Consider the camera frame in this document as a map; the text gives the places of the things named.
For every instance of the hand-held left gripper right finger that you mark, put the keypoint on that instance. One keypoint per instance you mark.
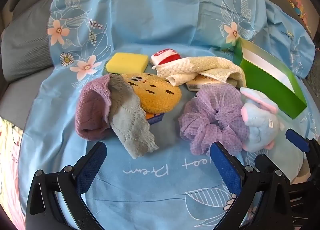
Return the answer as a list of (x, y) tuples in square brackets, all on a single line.
[(225, 167)]

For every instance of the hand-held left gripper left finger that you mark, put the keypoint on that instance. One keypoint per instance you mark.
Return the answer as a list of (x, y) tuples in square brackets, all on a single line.
[(91, 170)]

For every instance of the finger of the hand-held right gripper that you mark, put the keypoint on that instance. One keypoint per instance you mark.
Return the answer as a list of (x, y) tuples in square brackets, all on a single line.
[(297, 141), (263, 162)]

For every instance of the light blue plush toy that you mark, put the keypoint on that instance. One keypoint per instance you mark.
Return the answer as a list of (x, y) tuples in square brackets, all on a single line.
[(257, 122)]

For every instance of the purple mesh scrunchie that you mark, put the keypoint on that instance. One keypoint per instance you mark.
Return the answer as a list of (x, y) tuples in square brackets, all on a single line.
[(200, 122)]

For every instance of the grey lace-edged cloth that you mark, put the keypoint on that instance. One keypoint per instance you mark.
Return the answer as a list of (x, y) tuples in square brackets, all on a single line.
[(130, 124)]

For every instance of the purple fleece cloth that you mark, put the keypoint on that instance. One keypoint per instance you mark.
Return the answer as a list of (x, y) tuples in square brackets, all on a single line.
[(92, 104)]

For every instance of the green cardboard box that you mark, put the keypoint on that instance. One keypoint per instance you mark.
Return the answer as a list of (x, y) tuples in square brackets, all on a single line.
[(262, 77)]

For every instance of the blue and orange tissue pack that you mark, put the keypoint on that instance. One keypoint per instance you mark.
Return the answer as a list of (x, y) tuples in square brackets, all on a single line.
[(155, 118)]

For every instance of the yellow cookie plush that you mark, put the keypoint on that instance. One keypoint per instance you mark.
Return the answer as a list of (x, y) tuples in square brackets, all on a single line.
[(157, 94)]

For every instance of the cream towel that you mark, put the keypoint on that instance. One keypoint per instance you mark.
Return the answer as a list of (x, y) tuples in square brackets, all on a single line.
[(200, 66)]

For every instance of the yellow sponge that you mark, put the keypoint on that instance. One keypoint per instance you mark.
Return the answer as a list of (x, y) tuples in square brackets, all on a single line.
[(126, 62)]

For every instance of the pink printed blanket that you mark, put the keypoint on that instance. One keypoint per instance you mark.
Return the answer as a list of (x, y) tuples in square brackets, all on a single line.
[(10, 157)]

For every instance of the cream tissue pack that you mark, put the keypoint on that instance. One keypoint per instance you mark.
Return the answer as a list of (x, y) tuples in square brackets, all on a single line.
[(197, 85)]

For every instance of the red and white sock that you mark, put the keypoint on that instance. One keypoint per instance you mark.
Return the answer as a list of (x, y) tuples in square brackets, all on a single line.
[(166, 56)]

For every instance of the light blue floral bedsheet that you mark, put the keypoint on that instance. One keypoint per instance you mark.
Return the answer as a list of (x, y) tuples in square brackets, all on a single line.
[(160, 19)]

